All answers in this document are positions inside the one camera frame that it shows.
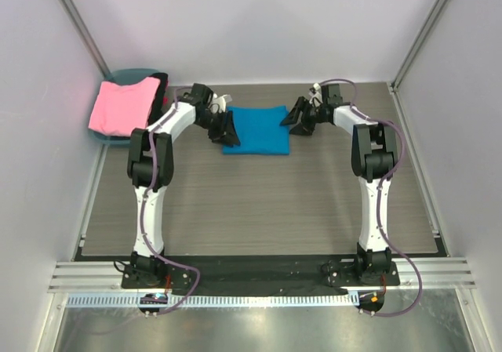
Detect blue t shirt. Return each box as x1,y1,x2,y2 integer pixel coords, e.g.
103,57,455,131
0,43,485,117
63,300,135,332
222,105,290,155

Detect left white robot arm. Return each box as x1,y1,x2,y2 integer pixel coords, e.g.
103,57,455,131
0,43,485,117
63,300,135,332
122,83,240,288

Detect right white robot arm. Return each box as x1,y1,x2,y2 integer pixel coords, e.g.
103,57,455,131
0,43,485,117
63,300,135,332
280,79,399,286

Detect black and red folded clothes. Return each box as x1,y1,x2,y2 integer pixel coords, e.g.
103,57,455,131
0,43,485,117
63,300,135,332
147,72,169,126

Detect pink folded t shirt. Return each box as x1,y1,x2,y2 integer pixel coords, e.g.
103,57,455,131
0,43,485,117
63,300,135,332
88,77,159,137

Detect teal plastic basin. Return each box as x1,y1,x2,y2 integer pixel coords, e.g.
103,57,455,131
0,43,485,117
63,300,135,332
88,68,169,146

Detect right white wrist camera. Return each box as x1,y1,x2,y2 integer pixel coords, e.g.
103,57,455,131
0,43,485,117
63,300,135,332
309,83,322,107

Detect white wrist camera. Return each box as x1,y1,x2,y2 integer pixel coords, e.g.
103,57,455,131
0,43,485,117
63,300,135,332
309,83,322,107
210,94,232,113

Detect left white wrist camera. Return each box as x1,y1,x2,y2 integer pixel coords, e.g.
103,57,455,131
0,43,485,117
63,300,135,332
210,94,232,113

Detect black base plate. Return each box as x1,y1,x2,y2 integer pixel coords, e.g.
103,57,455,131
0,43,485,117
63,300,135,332
114,255,401,297

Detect aluminium frame rail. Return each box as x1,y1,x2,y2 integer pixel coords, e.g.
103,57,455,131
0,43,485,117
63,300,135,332
48,257,476,293

